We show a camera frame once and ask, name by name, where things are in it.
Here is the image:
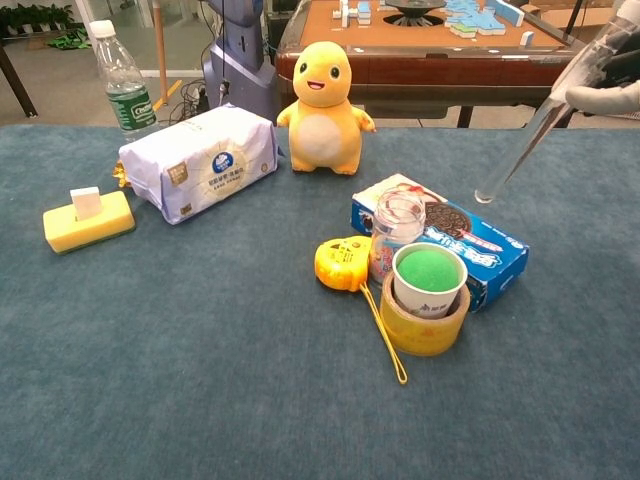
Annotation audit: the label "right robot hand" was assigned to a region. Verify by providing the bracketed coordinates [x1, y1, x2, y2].
[564, 29, 640, 120]

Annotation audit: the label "clear test tube white cap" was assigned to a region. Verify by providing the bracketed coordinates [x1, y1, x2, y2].
[473, 0, 640, 205]

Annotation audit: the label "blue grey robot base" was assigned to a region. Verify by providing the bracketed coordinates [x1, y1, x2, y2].
[201, 0, 277, 122]

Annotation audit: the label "cardboard box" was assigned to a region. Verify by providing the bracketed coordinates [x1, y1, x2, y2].
[528, 0, 622, 47]

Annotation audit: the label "brown mahjong table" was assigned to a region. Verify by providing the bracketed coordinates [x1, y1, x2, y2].
[273, 0, 602, 130]

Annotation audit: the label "blue Oreo cookie box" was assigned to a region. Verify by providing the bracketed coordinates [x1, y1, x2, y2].
[350, 173, 530, 314]

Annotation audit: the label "black mahjong table centre dial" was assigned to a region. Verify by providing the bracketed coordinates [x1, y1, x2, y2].
[383, 0, 447, 27]

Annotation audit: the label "green ball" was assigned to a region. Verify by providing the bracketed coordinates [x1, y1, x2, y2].
[398, 249, 463, 293]

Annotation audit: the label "clear glass jar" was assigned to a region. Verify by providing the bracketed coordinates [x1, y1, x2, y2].
[368, 188, 428, 285]

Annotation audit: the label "cluster of blue mahjong tiles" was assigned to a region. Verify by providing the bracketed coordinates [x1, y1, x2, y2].
[333, 0, 374, 28]

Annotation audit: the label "white paper cup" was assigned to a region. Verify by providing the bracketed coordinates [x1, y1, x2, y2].
[391, 242, 469, 321]

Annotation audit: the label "yellow dinosaur plush toy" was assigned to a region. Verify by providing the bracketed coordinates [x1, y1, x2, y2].
[276, 40, 377, 177]

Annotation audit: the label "yellowish packing tape roll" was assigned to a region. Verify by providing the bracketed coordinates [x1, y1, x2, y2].
[378, 272, 472, 358]

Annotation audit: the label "white tissue pack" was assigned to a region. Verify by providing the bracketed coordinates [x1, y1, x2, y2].
[118, 103, 280, 226]

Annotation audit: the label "wooden pole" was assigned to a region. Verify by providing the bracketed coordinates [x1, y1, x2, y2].
[152, 0, 170, 104]

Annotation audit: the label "blue felt table mat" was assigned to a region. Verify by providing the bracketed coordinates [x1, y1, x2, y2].
[0, 124, 640, 480]

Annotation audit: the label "clear plastic water bottle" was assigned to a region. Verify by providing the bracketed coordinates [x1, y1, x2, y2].
[88, 20, 159, 144]

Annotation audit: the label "gold yellow snack bag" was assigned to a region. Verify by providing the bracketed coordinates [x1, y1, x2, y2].
[111, 160, 133, 189]

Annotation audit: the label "yellow sponge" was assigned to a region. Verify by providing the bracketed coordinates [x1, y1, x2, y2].
[42, 190, 137, 255]

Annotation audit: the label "small white block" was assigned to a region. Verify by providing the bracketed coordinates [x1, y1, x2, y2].
[69, 186, 103, 222]

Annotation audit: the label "potted green plants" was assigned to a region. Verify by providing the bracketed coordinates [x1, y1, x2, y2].
[0, 3, 76, 35]

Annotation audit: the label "dark table leg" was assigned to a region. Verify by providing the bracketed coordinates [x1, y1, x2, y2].
[0, 42, 39, 119]

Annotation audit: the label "yellow tape measure with lanyard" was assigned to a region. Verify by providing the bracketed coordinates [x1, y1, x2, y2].
[314, 235, 409, 386]

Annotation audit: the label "white power strip with cables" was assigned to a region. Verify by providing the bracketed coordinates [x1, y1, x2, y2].
[167, 78, 212, 126]

